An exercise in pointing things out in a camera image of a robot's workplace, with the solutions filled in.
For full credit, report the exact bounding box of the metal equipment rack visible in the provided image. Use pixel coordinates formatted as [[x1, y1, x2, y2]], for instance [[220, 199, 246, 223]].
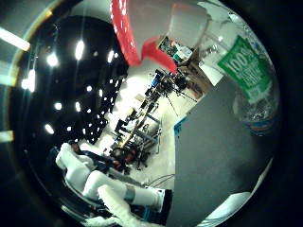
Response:
[[108, 68, 178, 173]]

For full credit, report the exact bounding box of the seated person in dark jacket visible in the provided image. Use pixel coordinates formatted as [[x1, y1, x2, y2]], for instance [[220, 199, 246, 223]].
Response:
[[67, 140, 131, 173]]

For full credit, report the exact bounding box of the cluttered storage shelf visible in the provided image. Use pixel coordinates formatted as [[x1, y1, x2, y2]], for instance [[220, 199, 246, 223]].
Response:
[[156, 34, 211, 99]]

